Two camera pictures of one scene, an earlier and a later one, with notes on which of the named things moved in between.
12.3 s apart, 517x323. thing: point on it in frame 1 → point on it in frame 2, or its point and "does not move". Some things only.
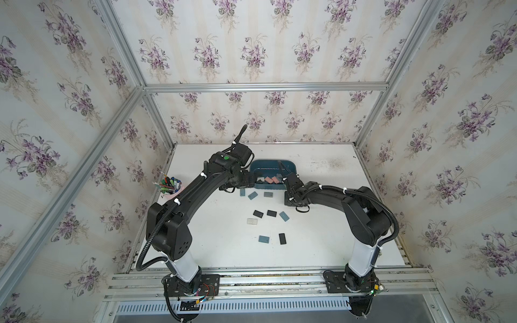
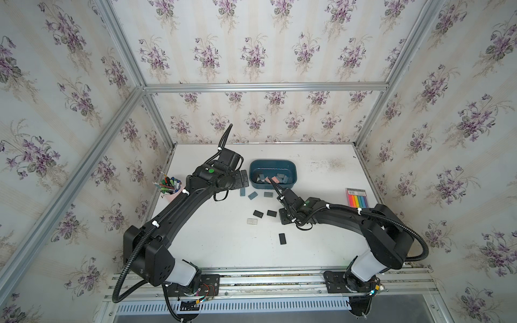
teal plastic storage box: x=270 y=173 does not move
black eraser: x=282 y=238 does not move
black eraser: x=258 y=213 does not move
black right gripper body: x=288 y=199 → x=287 y=217
